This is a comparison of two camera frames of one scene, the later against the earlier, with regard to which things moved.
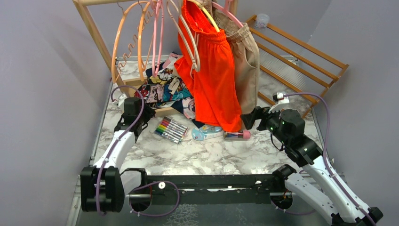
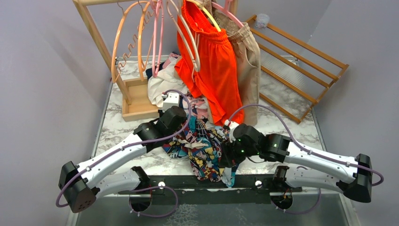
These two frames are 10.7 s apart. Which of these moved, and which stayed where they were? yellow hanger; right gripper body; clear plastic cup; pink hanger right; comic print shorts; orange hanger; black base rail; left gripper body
Moved: right gripper body; left gripper body; comic print shorts
Stayed: pink hanger right; orange hanger; clear plastic cup; yellow hanger; black base rail
